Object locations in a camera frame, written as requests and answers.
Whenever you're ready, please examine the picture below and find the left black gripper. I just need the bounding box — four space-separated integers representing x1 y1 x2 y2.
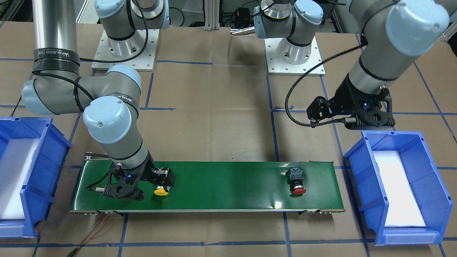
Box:
307 77 395 130

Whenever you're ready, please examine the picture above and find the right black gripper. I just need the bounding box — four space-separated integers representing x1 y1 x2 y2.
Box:
103 161 176 201

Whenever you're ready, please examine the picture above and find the yellow push button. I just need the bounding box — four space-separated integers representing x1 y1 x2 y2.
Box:
154 186 169 196

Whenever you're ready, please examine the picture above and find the red push button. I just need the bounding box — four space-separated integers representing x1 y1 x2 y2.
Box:
287 167 306 196

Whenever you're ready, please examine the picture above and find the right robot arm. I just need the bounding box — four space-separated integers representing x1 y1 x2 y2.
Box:
21 0 176 200

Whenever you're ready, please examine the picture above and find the green conveyor belt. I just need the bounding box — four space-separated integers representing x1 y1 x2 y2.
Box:
70 158 345 213

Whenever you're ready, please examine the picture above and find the blue plastic bin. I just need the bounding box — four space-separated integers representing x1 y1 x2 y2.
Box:
0 117 70 238
345 131 453 246

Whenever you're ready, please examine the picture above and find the white foam pad bin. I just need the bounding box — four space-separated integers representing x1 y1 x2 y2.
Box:
0 138 40 220
373 150 426 228

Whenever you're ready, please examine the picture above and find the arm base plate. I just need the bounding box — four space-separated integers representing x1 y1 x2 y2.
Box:
265 37 325 76
93 29 160 71

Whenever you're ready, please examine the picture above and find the aluminium frame post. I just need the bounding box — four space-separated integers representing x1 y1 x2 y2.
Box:
204 0 221 31

